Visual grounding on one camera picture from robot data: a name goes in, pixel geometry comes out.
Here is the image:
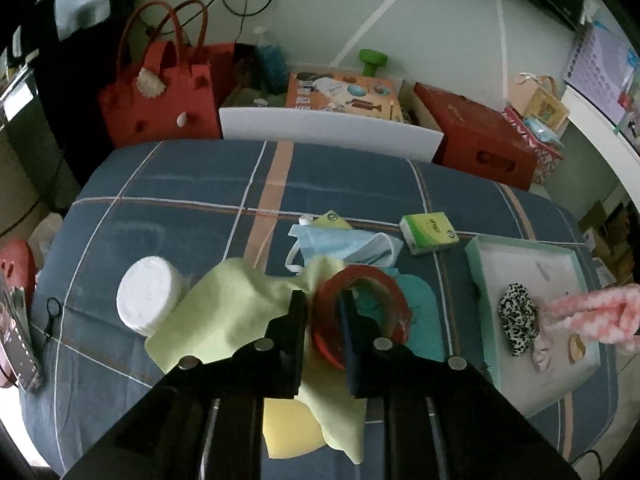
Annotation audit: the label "blue water bottle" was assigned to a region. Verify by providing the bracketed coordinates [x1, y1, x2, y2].
[252, 27, 288, 93]

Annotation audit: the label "red cardboard box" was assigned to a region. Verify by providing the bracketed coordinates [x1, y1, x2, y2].
[413, 82, 540, 192]

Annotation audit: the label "pink frilly scrunchie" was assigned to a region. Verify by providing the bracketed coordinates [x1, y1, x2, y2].
[532, 330, 555, 373]

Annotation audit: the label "teal cloth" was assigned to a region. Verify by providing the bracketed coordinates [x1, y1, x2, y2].
[357, 271, 445, 362]

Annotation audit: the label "dark studded strap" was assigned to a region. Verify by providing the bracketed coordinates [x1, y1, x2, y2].
[0, 270, 46, 393]

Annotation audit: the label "yellow cloth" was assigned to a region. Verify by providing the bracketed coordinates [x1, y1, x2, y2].
[262, 395, 326, 461]

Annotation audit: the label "patterned gift bag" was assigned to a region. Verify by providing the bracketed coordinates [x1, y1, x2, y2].
[502, 105, 566, 185]

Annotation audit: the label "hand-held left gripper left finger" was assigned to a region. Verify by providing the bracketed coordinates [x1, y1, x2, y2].
[65, 290, 309, 480]

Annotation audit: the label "wall calendar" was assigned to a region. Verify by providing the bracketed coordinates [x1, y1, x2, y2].
[564, 22, 640, 126]

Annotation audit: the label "light green cloth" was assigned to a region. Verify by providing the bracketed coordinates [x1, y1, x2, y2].
[145, 255, 366, 465]

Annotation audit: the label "green dumbbell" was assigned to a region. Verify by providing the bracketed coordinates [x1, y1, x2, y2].
[358, 49, 396, 78]

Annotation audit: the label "cardboard boxes on floor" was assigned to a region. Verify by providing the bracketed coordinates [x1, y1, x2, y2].
[580, 200, 632, 286]

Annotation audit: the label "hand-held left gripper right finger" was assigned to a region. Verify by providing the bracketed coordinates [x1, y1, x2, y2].
[339, 292, 581, 480]

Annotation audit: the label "black clip with strap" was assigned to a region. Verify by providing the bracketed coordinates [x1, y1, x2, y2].
[45, 297, 62, 346]

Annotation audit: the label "blue plaid bed sheet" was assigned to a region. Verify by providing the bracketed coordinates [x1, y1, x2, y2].
[20, 139, 621, 478]

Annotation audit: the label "pink knitted cloth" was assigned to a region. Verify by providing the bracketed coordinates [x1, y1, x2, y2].
[542, 284, 640, 346]

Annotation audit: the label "white shelf board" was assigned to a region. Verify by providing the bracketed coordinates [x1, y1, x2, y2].
[562, 85, 640, 196]

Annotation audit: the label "white cotton pad stack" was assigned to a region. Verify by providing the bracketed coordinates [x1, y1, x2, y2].
[116, 256, 188, 336]

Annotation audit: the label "red tape roll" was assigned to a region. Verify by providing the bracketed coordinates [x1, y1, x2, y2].
[312, 264, 413, 372]

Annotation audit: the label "leopard print scrunchie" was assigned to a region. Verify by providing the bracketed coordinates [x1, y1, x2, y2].
[500, 284, 541, 356]

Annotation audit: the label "beige paper bag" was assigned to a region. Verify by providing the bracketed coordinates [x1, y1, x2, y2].
[515, 74, 571, 131]

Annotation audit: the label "orange printed box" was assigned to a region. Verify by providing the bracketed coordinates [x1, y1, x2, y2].
[286, 71, 405, 123]

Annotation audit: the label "red handbag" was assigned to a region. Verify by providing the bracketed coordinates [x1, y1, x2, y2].
[97, 0, 236, 148]

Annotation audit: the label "shallow teal cardboard box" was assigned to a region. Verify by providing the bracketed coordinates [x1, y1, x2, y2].
[464, 234, 603, 418]

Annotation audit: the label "blue face mask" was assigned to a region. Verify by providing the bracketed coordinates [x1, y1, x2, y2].
[285, 224, 403, 273]

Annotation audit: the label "black monitor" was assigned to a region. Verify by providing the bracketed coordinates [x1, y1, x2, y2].
[0, 0, 126, 61]

